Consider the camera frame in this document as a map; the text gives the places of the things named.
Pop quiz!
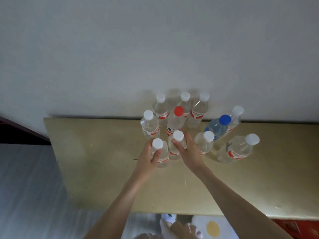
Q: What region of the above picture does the person's right hand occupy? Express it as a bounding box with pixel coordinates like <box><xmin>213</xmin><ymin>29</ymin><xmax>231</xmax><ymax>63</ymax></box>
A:
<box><xmin>171</xmin><ymin>133</ymin><xmax>208</xmax><ymax>174</ymax></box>

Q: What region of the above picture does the cluster of white-capped water bottles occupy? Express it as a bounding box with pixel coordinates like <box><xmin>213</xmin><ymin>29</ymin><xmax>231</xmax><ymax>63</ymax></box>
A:
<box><xmin>140</xmin><ymin>91</ymin><xmax>260</xmax><ymax>165</ymax></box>

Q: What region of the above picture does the white-capped red-label water bottle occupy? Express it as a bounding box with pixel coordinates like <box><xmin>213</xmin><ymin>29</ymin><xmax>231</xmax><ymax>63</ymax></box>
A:
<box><xmin>167</xmin><ymin>130</ymin><xmax>187</xmax><ymax>161</ymax></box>
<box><xmin>150</xmin><ymin>138</ymin><xmax>169</xmax><ymax>169</ymax></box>

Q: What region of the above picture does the person's left forearm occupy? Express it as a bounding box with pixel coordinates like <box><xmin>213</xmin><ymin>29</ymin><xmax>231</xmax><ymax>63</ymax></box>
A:
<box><xmin>83</xmin><ymin>172</ymin><xmax>148</xmax><ymax>239</ymax></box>

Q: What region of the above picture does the white printed sock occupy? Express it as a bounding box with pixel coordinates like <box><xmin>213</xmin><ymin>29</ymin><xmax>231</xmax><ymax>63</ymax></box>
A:
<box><xmin>161</xmin><ymin>213</ymin><xmax>177</xmax><ymax>224</ymax></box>

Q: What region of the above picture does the dark brown furniture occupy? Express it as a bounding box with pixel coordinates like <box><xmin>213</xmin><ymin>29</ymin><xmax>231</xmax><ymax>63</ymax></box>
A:
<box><xmin>0</xmin><ymin>115</ymin><xmax>52</xmax><ymax>146</ymax></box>

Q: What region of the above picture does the red-capped clear water bottle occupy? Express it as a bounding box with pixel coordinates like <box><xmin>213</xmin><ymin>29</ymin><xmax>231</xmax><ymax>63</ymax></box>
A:
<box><xmin>166</xmin><ymin>106</ymin><xmax>185</xmax><ymax>137</ymax></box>

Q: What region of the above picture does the white mat with yellow circle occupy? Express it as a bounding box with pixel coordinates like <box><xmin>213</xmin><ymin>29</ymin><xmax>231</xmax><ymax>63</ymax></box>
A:
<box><xmin>191</xmin><ymin>215</ymin><xmax>240</xmax><ymax>239</ymax></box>

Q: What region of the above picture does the person's left hand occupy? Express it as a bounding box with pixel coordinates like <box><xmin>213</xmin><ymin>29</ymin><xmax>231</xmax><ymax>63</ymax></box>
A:
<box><xmin>134</xmin><ymin>139</ymin><xmax>163</xmax><ymax>179</ymax></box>

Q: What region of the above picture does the blue-capped blue water bottle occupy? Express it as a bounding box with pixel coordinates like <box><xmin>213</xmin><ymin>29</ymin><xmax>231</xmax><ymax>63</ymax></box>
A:
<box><xmin>204</xmin><ymin>114</ymin><xmax>232</xmax><ymax>141</ymax></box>

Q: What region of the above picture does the red box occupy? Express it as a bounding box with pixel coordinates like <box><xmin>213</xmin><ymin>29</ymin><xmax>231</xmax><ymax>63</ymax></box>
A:
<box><xmin>271</xmin><ymin>219</ymin><xmax>319</xmax><ymax>239</ymax></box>

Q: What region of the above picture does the person's right forearm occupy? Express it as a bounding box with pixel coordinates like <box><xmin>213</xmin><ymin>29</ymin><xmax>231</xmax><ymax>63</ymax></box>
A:
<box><xmin>192</xmin><ymin>165</ymin><xmax>295</xmax><ymax>239</ymax></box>

